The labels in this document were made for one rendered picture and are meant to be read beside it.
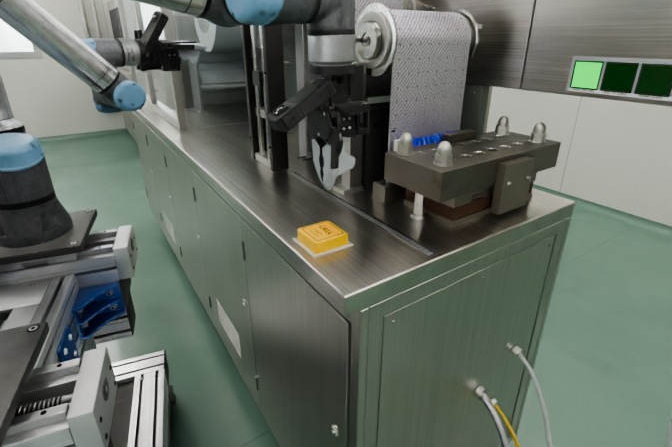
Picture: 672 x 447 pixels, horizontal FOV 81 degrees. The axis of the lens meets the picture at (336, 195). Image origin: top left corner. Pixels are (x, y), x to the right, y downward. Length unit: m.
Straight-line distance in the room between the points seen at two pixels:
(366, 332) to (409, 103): 0.51
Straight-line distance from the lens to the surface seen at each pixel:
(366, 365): 0.73
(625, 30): 0.97
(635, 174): 3.50
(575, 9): 1.01
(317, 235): 0.71
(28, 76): 6.24
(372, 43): 0.88
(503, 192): 0.87
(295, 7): 0.58
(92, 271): 1.17
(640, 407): 1.97
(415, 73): 0.91
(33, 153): 1.10
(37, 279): 1.18
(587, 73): 0.98
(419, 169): 0.77
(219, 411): 1.67
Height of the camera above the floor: 1.26
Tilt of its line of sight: 22 degrees down
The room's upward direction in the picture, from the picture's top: straight up
